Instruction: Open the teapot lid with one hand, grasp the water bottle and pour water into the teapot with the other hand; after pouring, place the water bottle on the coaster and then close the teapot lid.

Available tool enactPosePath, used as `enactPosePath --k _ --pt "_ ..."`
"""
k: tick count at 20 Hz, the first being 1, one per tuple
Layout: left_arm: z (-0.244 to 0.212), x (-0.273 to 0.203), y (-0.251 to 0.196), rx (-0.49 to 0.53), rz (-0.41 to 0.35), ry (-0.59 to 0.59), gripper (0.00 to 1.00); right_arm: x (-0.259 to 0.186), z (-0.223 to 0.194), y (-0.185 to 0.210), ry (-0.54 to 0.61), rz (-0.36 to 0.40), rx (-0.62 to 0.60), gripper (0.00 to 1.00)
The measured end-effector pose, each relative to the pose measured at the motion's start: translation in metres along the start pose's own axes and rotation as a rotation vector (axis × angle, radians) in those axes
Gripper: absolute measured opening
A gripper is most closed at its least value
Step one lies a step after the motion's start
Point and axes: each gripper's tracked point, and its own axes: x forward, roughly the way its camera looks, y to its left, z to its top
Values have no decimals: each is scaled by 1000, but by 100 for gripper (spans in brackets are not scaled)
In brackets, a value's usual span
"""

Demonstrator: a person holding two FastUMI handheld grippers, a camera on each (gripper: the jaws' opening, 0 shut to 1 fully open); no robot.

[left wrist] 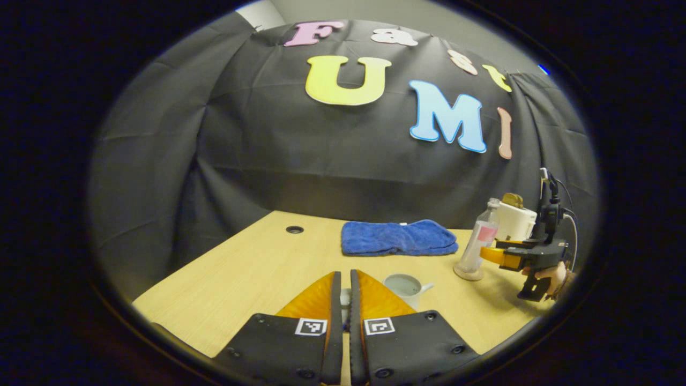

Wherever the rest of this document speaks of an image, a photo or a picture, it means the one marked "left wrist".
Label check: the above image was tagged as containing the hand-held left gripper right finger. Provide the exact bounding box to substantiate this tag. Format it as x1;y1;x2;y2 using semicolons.
349;268;481;386

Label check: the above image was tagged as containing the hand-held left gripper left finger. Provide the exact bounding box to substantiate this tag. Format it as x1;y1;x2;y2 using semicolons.
213;270;344;386

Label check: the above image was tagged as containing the clear plastic water bottle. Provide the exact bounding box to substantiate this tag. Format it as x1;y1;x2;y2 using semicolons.
454;198;501;279

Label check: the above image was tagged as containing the round wooden coaster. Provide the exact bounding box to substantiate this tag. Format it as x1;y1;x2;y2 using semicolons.
453;265;485;282

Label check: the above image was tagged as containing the white ceramic teacup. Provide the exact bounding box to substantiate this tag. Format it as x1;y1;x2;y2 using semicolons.
383;273;435;311

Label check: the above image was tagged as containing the white toaster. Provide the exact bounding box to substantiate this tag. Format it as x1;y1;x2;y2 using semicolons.
494;202;538;242

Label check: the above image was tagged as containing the blue towel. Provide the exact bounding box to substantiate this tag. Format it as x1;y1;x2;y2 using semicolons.
341;219;459;257

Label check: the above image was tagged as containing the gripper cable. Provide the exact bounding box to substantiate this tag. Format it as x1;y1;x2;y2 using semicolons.
552;178;580;270

